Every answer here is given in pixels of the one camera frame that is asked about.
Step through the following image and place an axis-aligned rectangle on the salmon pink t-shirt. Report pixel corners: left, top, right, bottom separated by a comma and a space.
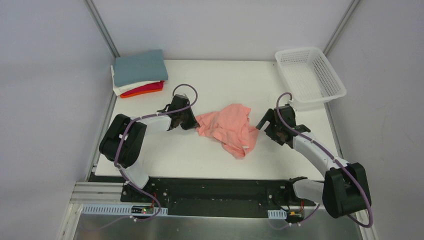
195, 103, 259, 159

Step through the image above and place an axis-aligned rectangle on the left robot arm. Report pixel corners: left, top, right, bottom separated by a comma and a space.
98, 94, 199, 203

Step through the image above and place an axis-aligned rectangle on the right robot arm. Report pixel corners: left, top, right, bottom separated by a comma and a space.
256, 104, 372, 219

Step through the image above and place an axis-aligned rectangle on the folded magenta t-shirt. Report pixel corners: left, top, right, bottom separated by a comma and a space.
124, 81, 165, 94

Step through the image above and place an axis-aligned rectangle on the folded blue-grey t-shirt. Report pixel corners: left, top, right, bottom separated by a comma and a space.
112, 49, 169, 87

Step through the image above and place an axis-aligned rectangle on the white plastic basket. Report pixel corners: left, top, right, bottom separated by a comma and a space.
274, 46, 347, 105

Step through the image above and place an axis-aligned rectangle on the folded orange t-shirt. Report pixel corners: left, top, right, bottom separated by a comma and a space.
120, 88, 163, 99

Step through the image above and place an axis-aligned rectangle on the folded white t-shirt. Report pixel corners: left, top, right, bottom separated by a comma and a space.
110, 65, 160, 96

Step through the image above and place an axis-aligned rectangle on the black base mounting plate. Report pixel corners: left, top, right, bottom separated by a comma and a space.
86, 172, 317, 219

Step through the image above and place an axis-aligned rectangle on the right white slotted duct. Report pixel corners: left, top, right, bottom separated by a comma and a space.
267, 209, 287, 220

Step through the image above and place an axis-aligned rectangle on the white slotted duct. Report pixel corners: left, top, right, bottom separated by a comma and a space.
81, 204, 168, 217
267, 209, 287, 220

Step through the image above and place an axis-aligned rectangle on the left white slotted duct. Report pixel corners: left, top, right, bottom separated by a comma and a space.
81, 204, 168, 217

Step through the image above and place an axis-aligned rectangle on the aluminium corner post left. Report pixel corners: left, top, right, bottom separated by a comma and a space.
84, 0, 121, 58

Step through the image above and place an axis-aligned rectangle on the aluminium corner post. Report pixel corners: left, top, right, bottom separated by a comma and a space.
84, 0, 121, 58
323, 0, 362, 57

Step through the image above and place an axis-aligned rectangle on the aluminium corner post right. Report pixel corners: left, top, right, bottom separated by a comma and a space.
323, 0, 362, 57

